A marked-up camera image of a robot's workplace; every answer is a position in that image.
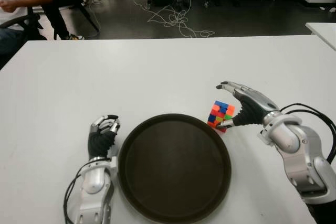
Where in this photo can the multicoloured Rubik's cube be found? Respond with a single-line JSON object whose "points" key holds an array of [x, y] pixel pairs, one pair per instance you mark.
{"points": [[220, 111]]}

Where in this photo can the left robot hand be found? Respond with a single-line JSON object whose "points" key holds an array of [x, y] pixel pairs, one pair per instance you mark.
{"points": [[99, 142]]}

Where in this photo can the white side table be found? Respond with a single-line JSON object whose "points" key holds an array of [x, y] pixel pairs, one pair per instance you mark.
{"points": [[324, 31]]}

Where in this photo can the black office chair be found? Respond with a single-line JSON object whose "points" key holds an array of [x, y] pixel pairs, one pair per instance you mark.
{"points": [[31, 24]]}

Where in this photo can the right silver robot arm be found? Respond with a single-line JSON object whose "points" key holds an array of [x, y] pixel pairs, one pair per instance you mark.
{"points": [[286, 134]]}

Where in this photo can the person in black trousers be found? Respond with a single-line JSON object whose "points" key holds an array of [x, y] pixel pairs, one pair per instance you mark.
{"points": [[56, 16]]}

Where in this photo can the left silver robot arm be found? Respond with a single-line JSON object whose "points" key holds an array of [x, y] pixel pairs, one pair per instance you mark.
{"points": [[93, 179]]}

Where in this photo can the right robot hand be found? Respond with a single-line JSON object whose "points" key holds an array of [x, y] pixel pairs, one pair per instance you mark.
{"points": [[249, 108]]}

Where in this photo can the dark brown round plate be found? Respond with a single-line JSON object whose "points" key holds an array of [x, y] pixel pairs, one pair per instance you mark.
{"points": [[173, 169]]}

